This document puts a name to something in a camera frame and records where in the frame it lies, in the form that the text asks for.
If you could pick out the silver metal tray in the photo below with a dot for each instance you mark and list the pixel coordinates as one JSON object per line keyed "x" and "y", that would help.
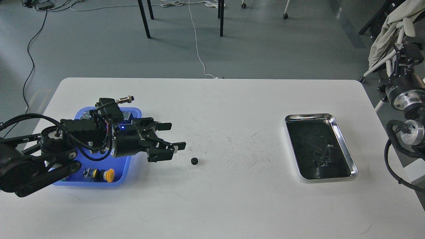
{"x": 320, "y": 150}

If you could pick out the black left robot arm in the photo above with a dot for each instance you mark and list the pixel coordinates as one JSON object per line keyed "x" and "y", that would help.
{"x": 32, "y": 162}

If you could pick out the black table leg right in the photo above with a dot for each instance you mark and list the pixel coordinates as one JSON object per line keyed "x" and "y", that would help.
{"x": 220, "y": 15}

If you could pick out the black power strip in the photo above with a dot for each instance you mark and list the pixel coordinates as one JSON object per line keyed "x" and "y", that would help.
{"x": 39, "y": 5}

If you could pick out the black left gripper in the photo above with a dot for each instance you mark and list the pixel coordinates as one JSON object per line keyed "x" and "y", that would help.
{"x": 130, "y": 139}

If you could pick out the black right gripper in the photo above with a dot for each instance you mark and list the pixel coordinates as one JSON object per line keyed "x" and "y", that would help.
{"x": 406, "y": 89}

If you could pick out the beige cloth on chair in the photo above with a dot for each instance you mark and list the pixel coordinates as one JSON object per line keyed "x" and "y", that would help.
{"x": 409, "y": 9}

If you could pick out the small black gear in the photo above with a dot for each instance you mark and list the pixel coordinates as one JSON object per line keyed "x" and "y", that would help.
{"x": 194, "y": 161}

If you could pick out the black table leg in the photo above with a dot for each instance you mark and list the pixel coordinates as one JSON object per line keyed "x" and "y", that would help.
{"x": 220, "y": 15}
{"x": 144, "y": 17}

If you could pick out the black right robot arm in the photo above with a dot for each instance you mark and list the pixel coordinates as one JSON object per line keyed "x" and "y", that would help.
{"x": 406, "y": 137}

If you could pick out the blue plastic tray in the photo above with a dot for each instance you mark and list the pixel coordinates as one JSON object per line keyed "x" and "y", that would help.
{"x": 120, "y": 165}

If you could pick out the yellow push button switch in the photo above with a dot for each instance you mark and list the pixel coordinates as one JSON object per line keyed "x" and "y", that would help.
{"x": 99, "y": 175}

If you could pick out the red push button switch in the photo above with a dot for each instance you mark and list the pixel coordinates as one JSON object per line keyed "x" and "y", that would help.
{"x": 127, "y": 116}

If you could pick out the black table leg left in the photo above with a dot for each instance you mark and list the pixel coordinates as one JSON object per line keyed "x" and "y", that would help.
{"x": 144, "y": 17}

